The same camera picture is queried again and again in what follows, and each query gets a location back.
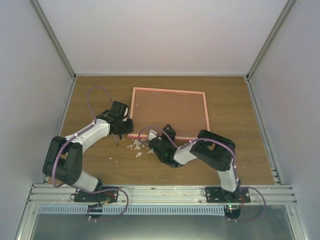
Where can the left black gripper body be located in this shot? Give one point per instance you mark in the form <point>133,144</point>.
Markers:
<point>124,128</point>

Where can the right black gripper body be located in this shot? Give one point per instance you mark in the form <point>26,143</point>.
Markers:
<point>169,143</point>

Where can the clear handle screwdriver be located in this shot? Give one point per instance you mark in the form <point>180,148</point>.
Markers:
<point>116,139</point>

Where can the pink photo frame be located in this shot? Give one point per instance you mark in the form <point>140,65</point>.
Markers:
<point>185,111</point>

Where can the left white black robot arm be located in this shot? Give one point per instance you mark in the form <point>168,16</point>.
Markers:
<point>64,158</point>

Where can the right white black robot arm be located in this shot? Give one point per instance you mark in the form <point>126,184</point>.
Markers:
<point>214,150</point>

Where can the white debris pile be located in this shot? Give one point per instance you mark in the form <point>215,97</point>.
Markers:
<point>138,148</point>

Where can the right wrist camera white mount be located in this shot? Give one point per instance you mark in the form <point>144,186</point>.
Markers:
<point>152,134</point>

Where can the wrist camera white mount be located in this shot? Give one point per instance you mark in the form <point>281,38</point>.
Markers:
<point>152,134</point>
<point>125,112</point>

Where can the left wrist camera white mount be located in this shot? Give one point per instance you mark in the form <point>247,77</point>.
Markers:
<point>125,112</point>

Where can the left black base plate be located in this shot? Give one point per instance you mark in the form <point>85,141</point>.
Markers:
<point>110,195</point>

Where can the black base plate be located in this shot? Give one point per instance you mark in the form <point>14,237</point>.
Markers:
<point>110,195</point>
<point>216,194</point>

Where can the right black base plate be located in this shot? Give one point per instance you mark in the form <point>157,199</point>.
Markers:
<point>216,194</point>

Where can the grey slotted cable duct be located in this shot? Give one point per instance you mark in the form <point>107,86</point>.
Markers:
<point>196,210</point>

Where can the aluminium front rail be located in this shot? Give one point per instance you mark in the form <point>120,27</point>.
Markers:
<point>184,195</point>

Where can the left aluminium corner post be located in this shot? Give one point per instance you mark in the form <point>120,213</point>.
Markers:
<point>48,28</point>

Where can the aluminium corner post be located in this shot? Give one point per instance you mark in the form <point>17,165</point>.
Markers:
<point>288,6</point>
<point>48,28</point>

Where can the right aluminium corner post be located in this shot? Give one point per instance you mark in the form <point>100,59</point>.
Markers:
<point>288,6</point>

